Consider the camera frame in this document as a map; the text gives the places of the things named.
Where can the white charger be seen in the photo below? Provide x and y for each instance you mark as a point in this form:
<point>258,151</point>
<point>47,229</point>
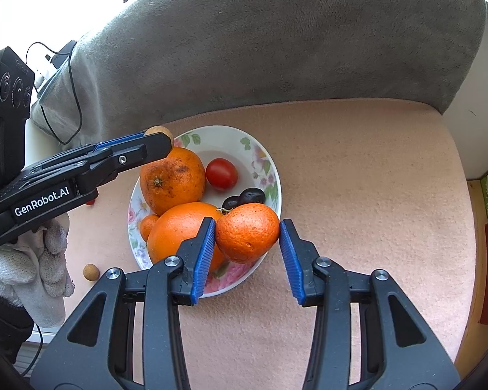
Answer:
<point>42,75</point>

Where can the person's left hand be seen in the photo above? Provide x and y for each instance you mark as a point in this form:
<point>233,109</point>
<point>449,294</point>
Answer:
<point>24,268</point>

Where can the tiny mandarin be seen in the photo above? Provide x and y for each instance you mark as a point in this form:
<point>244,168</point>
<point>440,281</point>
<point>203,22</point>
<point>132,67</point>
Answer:
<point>148,225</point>

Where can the red cherry tomato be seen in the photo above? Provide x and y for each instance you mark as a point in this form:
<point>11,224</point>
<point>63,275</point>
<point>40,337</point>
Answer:
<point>90,202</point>

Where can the brown longan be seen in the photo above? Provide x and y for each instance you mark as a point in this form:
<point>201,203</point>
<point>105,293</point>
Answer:
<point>90,272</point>
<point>160,131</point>

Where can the spotted tangerine with stem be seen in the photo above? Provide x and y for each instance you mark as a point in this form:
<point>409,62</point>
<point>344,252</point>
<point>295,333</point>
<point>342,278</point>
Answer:
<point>173,183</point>

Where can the person's left forearm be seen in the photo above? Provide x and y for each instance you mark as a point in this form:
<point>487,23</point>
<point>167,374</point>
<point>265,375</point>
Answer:
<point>4,317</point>

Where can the small speckled tangerine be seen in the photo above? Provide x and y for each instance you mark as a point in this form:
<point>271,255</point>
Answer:
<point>248,231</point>

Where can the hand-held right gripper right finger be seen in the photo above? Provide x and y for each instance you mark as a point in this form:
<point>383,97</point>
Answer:
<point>290,260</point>

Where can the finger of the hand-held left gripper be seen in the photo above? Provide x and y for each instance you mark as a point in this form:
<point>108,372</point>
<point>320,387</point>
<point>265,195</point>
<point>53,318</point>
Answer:
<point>138,156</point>
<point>122,141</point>

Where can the grey blanket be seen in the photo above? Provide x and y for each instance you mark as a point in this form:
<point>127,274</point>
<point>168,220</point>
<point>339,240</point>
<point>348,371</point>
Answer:
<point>268,48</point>

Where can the black phone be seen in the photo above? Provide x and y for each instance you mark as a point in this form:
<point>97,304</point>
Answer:
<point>63,55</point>

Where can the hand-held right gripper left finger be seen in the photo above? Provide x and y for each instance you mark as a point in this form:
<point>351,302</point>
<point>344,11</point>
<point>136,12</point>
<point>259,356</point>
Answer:
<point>203,260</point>

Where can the dark grape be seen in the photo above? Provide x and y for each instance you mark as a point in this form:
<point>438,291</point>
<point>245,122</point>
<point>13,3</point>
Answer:
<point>253,195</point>
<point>231,202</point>

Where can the large smooth orange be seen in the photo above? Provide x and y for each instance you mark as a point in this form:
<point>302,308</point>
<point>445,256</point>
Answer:
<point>175,231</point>

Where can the floral white plate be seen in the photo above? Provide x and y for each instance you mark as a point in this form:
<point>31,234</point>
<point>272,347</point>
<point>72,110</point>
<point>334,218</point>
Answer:
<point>227,142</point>

